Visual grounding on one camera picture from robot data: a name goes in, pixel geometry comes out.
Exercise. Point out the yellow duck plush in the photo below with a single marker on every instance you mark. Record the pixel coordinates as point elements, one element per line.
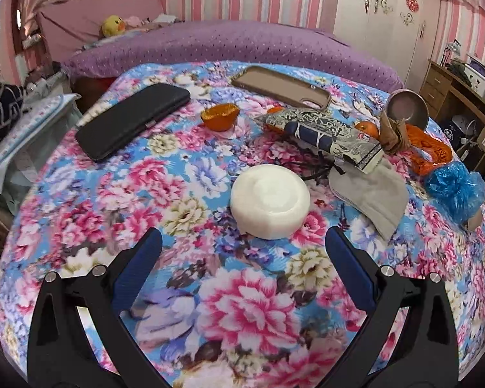
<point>112,26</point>

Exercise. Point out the blue plastic bag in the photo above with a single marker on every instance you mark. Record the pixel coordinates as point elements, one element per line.
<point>452,190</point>

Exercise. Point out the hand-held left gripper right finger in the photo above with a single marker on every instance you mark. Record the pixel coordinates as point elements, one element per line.
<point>347,266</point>

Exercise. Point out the orange plastic bag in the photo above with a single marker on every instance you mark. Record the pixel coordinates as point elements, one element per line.
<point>428,145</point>

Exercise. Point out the pink headboard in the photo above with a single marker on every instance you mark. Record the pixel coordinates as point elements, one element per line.
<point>72,20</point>

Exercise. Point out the brown paper wrapper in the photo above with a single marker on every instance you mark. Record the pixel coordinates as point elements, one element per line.
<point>392,137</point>

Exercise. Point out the desk lamp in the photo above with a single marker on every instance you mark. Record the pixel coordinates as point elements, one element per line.
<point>452,48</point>

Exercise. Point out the grey face mask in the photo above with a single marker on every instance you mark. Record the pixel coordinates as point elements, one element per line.
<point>372,198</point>

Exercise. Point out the orange peel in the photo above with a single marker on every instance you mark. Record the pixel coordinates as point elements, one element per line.
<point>220,120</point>

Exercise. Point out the floral cloth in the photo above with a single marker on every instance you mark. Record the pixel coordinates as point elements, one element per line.
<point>234,311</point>

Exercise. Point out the white power strip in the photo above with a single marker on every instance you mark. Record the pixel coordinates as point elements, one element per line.
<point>32,40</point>

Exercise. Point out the cream wardrobe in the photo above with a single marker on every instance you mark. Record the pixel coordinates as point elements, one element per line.
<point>372,28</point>

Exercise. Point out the small orange plastic cup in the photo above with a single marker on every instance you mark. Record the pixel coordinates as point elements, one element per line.
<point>274,110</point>

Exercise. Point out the white round container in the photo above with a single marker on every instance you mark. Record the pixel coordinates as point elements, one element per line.
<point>270,200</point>

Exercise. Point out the pink plush toy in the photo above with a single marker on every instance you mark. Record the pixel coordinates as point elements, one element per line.
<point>135,21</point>

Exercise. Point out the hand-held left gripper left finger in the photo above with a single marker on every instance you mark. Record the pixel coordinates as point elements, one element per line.
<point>139,266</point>

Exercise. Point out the red round sticker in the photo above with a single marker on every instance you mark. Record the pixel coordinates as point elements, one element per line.
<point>412,3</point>

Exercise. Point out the patterned snack packet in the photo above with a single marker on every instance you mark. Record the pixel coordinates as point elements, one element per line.
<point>339,135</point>

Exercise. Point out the brown phone case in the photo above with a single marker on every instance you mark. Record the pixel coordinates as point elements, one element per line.
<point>275,83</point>

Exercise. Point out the black and white cloth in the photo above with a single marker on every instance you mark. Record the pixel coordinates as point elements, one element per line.
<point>0,109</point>

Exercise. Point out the purple dotted bedspread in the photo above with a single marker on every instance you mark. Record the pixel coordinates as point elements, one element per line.
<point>226,44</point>

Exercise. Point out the tangerine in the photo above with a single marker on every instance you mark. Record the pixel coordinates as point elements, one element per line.
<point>367,129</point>

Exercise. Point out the black wallet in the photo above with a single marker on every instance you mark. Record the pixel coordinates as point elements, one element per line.
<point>133,121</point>

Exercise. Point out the wooden desk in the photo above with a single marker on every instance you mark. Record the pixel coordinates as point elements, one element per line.
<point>432,85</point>

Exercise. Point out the pink metal cup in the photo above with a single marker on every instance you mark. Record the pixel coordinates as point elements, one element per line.
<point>406,109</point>

